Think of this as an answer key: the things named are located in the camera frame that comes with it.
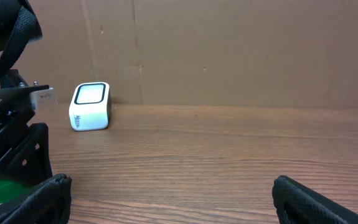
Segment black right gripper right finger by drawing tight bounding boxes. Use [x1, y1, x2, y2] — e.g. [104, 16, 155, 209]
[272, 175, 358, 224]

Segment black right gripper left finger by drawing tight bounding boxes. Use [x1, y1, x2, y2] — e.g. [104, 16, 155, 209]
[0, 174, 72, 224]

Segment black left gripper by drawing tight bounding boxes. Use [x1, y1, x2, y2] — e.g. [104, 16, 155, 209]
[0, 70, 53, 187]

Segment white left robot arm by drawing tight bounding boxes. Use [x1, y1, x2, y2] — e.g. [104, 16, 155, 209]
[0, 1, 52, 186]

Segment white barcode scanner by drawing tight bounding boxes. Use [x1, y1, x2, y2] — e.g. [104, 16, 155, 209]
[68, 82, 111, 131]

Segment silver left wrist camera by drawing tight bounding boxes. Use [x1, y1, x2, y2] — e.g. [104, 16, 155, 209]
[30, 88, 57, 110]

